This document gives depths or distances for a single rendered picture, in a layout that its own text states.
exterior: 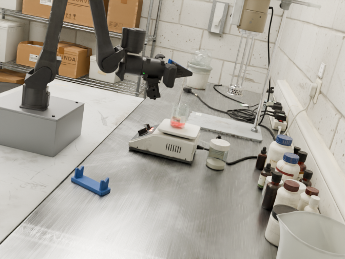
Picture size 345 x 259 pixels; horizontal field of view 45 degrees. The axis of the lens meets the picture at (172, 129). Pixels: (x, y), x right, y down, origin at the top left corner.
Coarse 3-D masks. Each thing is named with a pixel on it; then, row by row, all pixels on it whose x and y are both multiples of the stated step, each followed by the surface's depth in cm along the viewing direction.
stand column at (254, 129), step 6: (282, 18) 152; (282, 24) 152; (276, 42) 155; (276, 48) 155; (270, 66) 157; (270, 72) 158; (264, 84) 160; (264, 90) 160; (264, 96) 161; (258, 108) 163; (258, 114) 163; (258, 120) 164
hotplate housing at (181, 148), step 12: (156, 132) 125; (132, 144) 125; (144, 144) 124; (156, 144) 123; (168, 144) 123; (180, 144) 122; (192, 144) 121; (168, 156) 124; (180, 156) 123; (192, 156) 123
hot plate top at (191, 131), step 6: (168, 120) 132; (162, 126) 125; (168, 126) 126; (186, 126) 129; (192, 126) 130; (198, 126) 131; (168, 132) 122; (174, 132) 122; (180, 132) 123; (186, 132) 124; (192, 132) 125; (198, 132) 126; (192, 138) 121
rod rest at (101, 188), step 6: (78, 168) 100; (78, 174) 100; (72, 180) 100; (78, 180) 99; (84, 180) 100; (90, 180) 100; (102, 180) 96; (108, 180) 98; (84, 186) 98; (90, 186) 97; (96, 186) 98; (102, 186) 96; (96, 192) 97; (102, 192) 96; (108, 192) 98
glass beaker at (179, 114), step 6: (174, 102) 126; (174, 108) 123; (180, 108) 122; (186, 108) 123; (174, 114) 123; (180, 114) 123; (186, 114) 124; (174, 120) 124; (180, 120) 123; (186, 120) 125; (174, 126) 124; (180, 126) 124
